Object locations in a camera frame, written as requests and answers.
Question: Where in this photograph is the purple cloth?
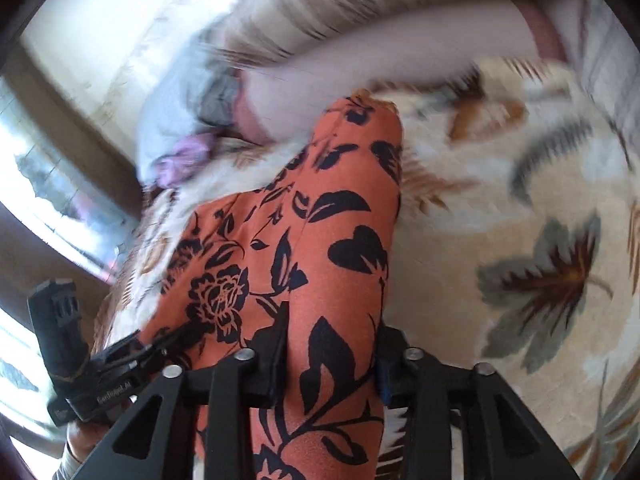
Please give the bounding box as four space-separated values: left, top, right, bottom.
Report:
152 132 221 188

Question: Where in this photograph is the light grey ruffled pillow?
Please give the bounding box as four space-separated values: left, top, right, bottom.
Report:
135 30 246 181

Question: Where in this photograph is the striped beige floral pillow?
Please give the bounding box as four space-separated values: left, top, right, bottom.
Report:
215 0 576 56
565 0 640 161

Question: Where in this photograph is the person's left hand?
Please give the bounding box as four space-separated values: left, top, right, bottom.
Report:
65 417 113 468

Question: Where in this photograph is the cream leaf print blanket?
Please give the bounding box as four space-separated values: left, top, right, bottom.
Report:
95 55 640 480

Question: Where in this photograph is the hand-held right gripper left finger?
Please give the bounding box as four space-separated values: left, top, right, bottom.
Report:
102 302 292 480

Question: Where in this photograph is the orange floral print garment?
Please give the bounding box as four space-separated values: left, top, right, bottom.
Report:
137 95 403 480

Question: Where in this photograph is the pink bolster pillow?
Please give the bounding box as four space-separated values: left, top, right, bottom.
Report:
235 0 566 141

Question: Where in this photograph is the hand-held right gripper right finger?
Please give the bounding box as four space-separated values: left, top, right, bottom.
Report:
376 326 568 480

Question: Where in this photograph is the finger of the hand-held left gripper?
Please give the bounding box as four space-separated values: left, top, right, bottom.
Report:
120 327 206 376

